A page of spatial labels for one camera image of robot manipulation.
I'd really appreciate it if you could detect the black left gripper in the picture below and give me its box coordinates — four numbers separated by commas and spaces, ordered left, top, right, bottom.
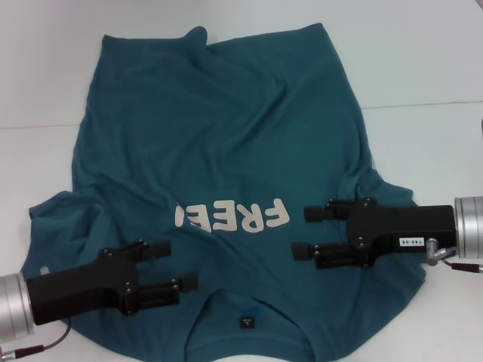
25, 238, 199, 326

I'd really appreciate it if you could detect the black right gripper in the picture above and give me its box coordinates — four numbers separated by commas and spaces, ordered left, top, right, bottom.
291, 197, 460, 271

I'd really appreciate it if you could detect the teal t-shirt with white lettering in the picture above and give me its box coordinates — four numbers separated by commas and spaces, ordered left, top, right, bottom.
20, 22, 428, 362

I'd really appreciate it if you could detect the left arm connector cable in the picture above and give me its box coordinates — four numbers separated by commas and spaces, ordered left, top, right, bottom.
0, 318, 73, 360

